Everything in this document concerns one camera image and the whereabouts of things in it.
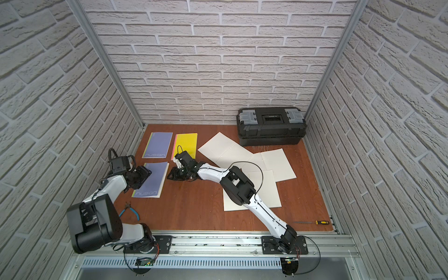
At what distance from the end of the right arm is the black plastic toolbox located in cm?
33

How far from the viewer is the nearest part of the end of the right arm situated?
0.78m

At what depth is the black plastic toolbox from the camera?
99 cm
